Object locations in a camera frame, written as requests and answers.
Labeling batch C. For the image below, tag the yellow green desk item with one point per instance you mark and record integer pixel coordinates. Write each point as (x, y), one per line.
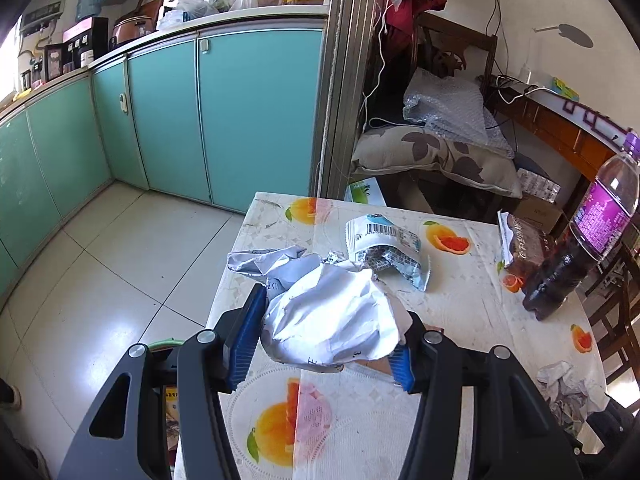
(566, 88)

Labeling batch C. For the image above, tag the bubble wrap sheet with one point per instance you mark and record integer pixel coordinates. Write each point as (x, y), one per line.
(450, 110)

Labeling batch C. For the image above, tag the dark wooden chair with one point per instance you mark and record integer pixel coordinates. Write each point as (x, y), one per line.
(452, 35)

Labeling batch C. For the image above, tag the cardboard box under desk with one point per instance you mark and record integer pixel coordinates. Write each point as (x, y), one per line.
(542, 215)

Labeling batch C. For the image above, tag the leaf patterned pillow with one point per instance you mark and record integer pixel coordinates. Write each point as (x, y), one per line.
(440, 157)

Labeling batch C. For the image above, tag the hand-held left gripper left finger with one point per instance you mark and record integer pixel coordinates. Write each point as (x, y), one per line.
(245, 340)

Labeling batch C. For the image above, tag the green white box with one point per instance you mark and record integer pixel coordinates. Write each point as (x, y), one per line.
(365, 192)

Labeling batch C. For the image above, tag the red clothing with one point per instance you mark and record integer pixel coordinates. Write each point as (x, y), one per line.
(415, 0)

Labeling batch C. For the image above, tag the grey door frame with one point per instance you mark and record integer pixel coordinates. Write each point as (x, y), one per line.
(345, 75)

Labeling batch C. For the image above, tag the wooden desk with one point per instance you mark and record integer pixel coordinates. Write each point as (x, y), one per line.
(555, 130)

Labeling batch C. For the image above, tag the wooden dining chair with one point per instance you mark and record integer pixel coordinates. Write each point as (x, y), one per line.
(617, 320)

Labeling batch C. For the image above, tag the blue water jug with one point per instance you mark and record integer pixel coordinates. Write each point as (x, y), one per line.
(91, 2)

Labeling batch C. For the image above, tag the white purple-trimmed desk cloth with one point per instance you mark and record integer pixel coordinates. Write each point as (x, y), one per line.
(595, 115)

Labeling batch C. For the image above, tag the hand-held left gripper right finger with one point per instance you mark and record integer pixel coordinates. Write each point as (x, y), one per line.
(402, 370)

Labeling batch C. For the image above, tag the purple label drink bottle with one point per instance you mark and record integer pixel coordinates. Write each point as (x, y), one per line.
(595, 220)

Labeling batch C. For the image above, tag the brown rice cooker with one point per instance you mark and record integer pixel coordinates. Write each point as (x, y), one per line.
(135, 25)

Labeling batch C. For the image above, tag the green red trash bin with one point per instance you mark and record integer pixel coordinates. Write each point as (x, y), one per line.
(167, 375)

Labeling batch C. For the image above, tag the crumpled silver foil packet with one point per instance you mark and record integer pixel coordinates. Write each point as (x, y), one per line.
(570, 390)

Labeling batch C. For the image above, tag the pink black box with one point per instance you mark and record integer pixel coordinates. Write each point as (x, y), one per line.
(85, 35)

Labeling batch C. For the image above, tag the white patterned pack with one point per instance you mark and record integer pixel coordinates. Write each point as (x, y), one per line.
(537, 184)

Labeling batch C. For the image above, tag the fruit printed tablecloth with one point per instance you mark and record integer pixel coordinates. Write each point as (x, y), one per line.
(475, 285)

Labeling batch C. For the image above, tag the dark shoe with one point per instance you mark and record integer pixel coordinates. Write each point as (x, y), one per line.
(9, 392)

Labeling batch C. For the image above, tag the foil lined snack bag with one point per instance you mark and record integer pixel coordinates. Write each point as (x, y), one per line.
(525, 245)

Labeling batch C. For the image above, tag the teal kitchen cabinet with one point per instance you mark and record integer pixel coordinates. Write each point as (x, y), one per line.
(250, 110)

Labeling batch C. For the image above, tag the blue white barcode wrapper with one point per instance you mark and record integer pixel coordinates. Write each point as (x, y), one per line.
(385, 245)

